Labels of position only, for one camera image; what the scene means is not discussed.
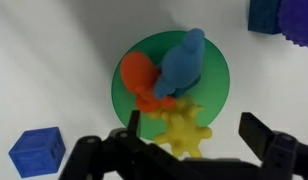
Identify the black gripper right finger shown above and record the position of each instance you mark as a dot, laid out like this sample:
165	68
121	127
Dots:
257	133

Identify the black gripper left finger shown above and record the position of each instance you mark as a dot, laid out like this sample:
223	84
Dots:
134	121

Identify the light blue plush toy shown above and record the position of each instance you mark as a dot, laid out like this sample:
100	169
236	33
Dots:
180	65

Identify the orange plush toy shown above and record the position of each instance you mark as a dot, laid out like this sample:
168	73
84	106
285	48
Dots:
139	75

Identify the yellow spiky toy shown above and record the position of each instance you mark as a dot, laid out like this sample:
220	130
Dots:
182	131

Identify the green bowl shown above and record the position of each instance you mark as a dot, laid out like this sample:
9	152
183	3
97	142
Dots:
214	83

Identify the blue toy cube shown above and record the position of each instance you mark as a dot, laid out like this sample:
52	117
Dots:
37	151

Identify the dark teal toy cube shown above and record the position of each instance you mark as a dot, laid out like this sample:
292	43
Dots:
264	16

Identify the purple cylinder block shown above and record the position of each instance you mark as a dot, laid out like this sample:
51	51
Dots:
299	20

